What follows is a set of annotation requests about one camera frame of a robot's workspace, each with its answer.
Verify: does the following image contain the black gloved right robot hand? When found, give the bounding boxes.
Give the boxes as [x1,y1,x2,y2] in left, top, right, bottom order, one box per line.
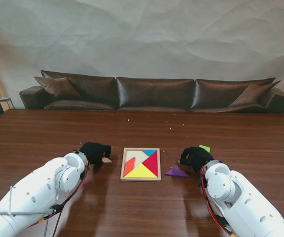
[177,146,214,173]

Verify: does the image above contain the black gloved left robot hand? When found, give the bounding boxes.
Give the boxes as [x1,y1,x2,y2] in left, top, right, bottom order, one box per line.
[79,141,112,168]

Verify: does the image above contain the purple tangram triangle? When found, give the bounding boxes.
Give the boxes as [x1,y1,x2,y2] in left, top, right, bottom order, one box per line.
[164,165,190,178]

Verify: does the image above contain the orange tangram parallelogram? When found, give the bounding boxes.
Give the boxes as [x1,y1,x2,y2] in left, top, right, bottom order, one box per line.
[123,157,136,177]

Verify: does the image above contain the large red tangram triangle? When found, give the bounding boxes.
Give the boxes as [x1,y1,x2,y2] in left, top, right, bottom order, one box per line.
[141,151,159,177]

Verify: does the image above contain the large yellow tangram triangle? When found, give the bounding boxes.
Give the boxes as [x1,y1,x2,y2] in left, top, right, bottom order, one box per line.
[125,164,157,179]

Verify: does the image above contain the square wooden tangram tray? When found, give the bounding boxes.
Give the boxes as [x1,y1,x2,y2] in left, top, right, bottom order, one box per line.
[120,147,162,183]

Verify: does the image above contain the brown sofa cushion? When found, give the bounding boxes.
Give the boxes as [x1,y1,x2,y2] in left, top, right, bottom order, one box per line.
[34,76,83,101]
[228,80,282,107]

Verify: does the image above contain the dark brown leather sofa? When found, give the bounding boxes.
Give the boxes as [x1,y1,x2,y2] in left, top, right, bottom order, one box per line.
[19,70,284,115]

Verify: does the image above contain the small side table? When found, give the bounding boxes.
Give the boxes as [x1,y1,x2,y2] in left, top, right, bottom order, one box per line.
[0,92,16,111]

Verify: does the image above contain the red left arm cable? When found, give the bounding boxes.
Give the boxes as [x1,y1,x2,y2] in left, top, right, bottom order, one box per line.
[28,160,91,237]

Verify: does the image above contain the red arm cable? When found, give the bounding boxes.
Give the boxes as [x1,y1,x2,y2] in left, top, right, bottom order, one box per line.
[200,165,235,237]
[28,160,91,237]

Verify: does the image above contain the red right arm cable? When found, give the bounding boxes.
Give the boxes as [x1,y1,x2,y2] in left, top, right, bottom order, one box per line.
[200,165,235,237]

